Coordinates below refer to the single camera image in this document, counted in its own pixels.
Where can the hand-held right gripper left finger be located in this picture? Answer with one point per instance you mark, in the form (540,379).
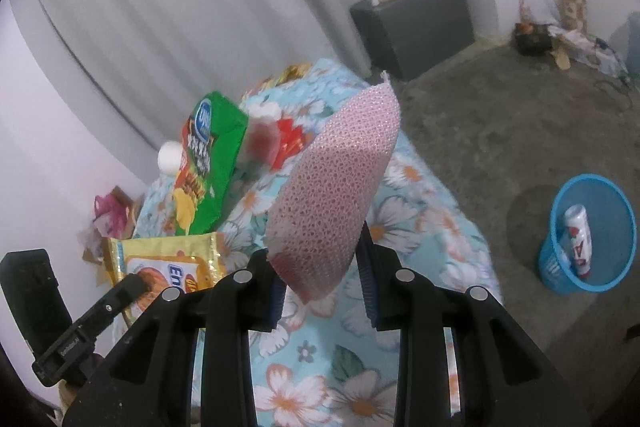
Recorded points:
(273,302)

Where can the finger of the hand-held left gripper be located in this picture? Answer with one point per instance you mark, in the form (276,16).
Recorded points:
(100,312)

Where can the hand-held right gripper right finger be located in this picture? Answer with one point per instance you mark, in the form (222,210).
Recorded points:
(371,292)

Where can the yellow snack packet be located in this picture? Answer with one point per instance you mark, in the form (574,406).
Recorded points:
(170,257)

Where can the pink foam net sleeve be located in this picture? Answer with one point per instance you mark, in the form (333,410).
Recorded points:
(335,187)

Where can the green chip bag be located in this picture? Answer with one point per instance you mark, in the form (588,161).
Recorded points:
(205,167)

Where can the red snack packet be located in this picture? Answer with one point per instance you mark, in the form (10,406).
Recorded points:
(290,142)

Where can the blue mesh wastebasket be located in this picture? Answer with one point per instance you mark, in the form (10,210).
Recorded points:
(560,267)

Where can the floral blue blanket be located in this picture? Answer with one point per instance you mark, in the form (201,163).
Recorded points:
(415,207)

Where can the pink plastic bag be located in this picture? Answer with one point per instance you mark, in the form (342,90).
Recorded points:
(112,214)

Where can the white round bottle cap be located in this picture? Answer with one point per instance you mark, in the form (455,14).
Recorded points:
(169,158)

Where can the white red can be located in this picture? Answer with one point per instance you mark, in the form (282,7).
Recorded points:
(577,237)

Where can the gold crumpled wrappers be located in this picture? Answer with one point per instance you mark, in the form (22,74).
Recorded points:
(290,74)

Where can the grey cabinet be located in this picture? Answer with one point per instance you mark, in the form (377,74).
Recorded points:
(415,32)

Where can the grey curtain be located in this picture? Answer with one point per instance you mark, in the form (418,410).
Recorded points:
(175,7)

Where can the white printed cloth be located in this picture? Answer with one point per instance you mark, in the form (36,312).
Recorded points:
(585,44)

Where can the white plastic shopping bag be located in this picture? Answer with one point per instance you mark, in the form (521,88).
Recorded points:
(537,7)

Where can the blue water jug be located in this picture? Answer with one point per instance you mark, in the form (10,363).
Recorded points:
(627,47)

